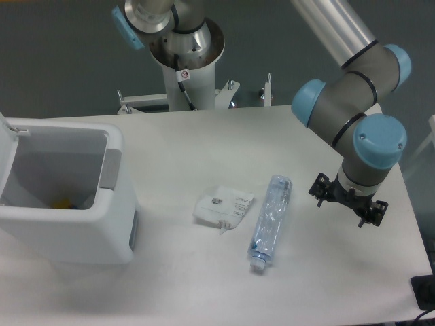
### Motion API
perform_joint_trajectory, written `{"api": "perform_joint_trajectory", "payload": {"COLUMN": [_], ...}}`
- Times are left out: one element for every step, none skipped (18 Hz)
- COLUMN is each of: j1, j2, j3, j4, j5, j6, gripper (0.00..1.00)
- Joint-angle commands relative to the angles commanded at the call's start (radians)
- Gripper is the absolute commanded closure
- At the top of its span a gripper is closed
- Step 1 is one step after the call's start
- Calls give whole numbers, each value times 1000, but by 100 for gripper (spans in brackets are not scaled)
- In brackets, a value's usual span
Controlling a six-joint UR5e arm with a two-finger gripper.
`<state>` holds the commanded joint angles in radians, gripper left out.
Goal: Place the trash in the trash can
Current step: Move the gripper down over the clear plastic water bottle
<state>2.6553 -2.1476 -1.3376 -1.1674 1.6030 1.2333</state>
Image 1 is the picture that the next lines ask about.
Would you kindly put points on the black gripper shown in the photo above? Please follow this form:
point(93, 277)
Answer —
point(349, 194)

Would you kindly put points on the clear crushed plastic bottle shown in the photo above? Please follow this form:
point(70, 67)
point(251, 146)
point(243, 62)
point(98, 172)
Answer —
point(270, 221)

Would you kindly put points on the white plastic pouch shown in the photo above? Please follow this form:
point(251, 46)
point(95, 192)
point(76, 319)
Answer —
point(222, 207)

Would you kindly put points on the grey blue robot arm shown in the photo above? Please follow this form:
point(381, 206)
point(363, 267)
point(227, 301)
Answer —
point(337, 113)

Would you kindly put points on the white open trash can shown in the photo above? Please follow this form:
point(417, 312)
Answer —
point(46, 160)

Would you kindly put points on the trash inside the can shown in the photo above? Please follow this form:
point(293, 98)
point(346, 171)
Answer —
point(75, 203)

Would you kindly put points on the black device at edge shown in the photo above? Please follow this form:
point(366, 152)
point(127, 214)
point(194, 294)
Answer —
point(423, 288)

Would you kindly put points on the white object at right edge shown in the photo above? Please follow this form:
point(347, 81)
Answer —
point(431, 135)

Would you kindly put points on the white metal base frame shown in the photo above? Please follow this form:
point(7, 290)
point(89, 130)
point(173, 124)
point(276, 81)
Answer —
point(223, 99)

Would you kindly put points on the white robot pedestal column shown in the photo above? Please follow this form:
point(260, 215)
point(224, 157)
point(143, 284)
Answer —
point(191, 59)

